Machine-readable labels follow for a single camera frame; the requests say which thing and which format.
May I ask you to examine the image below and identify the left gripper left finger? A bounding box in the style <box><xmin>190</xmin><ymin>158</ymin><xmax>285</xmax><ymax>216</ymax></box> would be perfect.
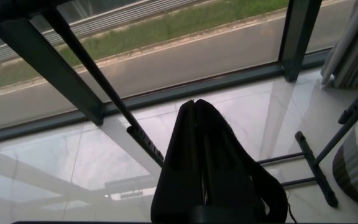
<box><xmin>150</xmin><ymin>99</ymin><xmax>206</xmax><ymax>223</ymax></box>

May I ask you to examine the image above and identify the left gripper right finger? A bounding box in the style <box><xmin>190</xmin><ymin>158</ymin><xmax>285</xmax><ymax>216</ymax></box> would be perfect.
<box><xmin>196</xmin><ymin>102</ymin><xmax>262</xmax><ymax>223</ymax></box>

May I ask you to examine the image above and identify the black garment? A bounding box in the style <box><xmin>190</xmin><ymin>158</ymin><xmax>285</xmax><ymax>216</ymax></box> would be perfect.
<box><xmin>193</xmin><ymin>98</ymin><xmax>289</xmax><ymax>223</ymax></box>

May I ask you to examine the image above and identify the white laundry basket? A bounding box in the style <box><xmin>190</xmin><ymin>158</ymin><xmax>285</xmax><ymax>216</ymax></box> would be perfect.
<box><xmin>331</xmin><ymin>105</ymin><xmax>358</xmax><ymax>210</ymax></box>

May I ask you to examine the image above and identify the black clothes rack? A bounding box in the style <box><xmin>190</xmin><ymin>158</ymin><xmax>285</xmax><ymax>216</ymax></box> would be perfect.
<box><xmin>0</xmin><ymin>0</ymin><xmax>358</xmax><ymax>208</ymax></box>

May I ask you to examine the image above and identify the window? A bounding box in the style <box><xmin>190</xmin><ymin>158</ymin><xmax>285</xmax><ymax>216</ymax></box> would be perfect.
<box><xmin>0</xmin><ymin>0</ymin><xmax>358</xmax><ymax>147</ymax></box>

